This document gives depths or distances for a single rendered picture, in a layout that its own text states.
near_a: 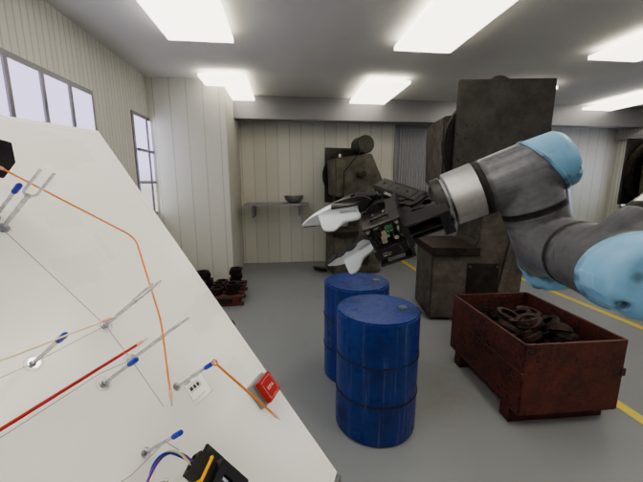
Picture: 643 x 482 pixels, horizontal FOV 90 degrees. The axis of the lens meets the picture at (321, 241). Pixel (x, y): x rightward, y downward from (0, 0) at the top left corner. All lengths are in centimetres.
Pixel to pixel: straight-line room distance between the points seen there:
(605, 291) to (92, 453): 62
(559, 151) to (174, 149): 496
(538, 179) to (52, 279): 71
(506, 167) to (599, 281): 17
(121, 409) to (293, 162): 585
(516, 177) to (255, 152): 596
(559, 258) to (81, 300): 68
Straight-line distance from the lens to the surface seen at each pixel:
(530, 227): 48
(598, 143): 907
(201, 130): 512
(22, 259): 68
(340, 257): 54
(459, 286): 396
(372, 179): 548
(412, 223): 44
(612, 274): 36
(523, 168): 47
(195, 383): 71
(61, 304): 66
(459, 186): 46
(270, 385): 79
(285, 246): 638
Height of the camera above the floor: 156
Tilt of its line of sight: 10 degrees down
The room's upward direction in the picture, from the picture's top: straight up
